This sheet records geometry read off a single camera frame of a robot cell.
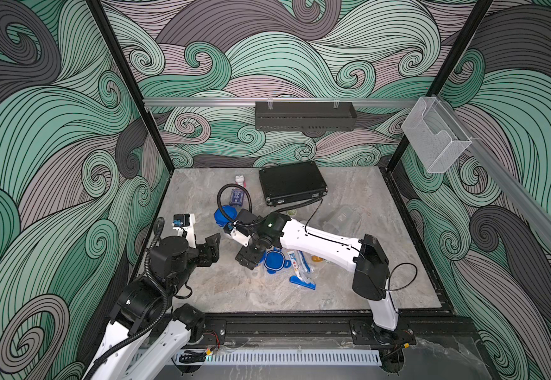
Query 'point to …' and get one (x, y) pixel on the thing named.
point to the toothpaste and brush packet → (299, 263)
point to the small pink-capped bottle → (239, 180)
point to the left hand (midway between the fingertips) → (208, 233)
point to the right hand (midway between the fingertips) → (246, 252)
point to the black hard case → (290, 183)
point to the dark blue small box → (237, 197)
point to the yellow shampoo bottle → (316, 258)
